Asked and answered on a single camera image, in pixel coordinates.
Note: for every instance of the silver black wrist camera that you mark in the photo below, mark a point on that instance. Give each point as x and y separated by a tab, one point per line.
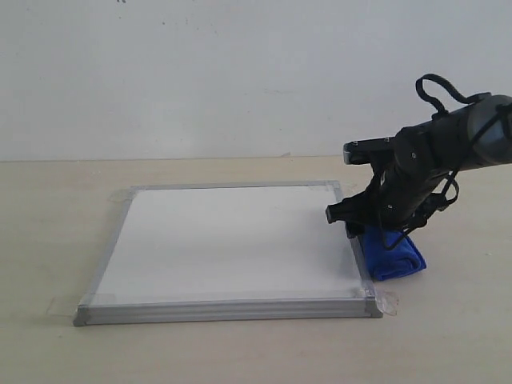
371	151

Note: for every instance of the blue cloth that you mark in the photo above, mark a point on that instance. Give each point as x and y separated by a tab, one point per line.
382	264

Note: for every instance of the clear tape strip back left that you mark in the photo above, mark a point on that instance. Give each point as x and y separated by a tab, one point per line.
122	195

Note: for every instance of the clear tape strip front right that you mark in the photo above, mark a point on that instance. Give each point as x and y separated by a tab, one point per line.
377	303

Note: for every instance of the white board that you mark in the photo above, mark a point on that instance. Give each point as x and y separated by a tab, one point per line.
224	252

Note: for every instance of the clear tape strip front left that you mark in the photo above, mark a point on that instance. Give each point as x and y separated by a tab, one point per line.
70	305

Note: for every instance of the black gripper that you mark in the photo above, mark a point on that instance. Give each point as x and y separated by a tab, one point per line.
390	200

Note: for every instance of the dark grey Piper robot arm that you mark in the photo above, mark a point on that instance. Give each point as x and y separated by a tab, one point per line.
409	166

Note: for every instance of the clear tape strip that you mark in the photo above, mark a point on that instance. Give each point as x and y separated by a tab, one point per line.
70	305
344	187
122	195
377	303

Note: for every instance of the clear tape strip back right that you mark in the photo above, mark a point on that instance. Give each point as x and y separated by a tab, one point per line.
344	187

